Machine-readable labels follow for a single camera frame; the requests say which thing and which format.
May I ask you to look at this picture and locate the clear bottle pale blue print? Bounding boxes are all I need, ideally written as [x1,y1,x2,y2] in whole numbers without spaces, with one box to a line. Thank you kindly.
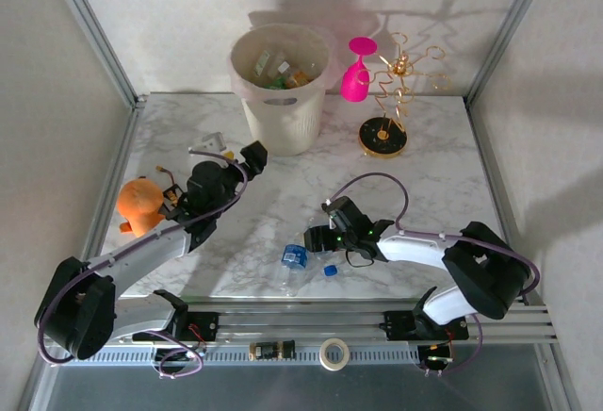
[301,216,340,278]

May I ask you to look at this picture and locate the white ribbed plastic bin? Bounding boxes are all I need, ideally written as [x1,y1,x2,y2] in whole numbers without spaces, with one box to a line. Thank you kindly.
[229,23,345,157]

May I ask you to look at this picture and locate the clear bottle bright blue label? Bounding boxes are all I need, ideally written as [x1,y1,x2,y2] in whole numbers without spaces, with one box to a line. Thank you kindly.
[280,242,312,298]

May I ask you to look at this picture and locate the black device yellow markings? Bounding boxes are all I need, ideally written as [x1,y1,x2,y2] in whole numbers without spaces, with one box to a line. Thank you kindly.
[162,184,187,209]

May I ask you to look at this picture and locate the orange plush toy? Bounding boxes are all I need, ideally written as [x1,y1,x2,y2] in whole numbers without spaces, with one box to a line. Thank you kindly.
[116,175,166,238]

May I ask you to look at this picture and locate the masking tape roll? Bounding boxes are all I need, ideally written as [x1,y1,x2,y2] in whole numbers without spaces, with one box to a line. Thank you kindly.
[318,337,351,372]

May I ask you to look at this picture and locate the black rectangular device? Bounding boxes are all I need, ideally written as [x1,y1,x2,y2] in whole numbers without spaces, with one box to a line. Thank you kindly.
[249,339,296,361]

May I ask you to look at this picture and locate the pink plastic wine glass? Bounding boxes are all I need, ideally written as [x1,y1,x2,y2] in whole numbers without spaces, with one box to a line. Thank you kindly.
[339,36,381,104]

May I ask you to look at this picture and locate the small circuit board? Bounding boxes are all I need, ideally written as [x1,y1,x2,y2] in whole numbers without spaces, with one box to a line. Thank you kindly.
[418,342,456,368]

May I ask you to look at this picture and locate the grey metal panel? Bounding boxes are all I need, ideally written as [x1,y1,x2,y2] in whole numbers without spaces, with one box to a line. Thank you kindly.
[21,363,579,411]

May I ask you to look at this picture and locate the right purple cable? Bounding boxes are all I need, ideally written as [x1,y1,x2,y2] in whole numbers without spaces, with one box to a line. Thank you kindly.
[324,173,541,379]

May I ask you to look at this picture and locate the purple cable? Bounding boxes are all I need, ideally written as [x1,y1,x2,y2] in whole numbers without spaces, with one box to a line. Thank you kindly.
[36,146,251,380]
[324,173,541,379]

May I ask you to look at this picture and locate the aluminium frame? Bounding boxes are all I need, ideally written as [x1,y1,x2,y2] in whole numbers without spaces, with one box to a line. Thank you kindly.
[18,0,583,411]

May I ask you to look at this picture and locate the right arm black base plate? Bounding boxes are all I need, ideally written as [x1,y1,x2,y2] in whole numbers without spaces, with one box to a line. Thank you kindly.
[383,309,470,341]

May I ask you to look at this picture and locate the gold wire rack black base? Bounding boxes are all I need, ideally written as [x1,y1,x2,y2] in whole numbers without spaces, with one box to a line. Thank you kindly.
[356,31,452,160]

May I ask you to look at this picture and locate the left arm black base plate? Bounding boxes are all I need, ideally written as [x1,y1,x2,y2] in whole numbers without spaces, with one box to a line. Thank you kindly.
[132,310,220,342]

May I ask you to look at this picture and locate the grey slotted cable duct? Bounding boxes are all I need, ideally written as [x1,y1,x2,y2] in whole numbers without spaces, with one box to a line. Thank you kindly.
[59,345,423,369]

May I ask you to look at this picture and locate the red black wire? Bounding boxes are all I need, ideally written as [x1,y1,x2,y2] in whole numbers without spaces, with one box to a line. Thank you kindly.
[187,323,208,351]

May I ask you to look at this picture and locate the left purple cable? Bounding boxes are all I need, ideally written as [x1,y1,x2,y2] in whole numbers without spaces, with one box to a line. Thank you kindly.
[36,146,251,380]

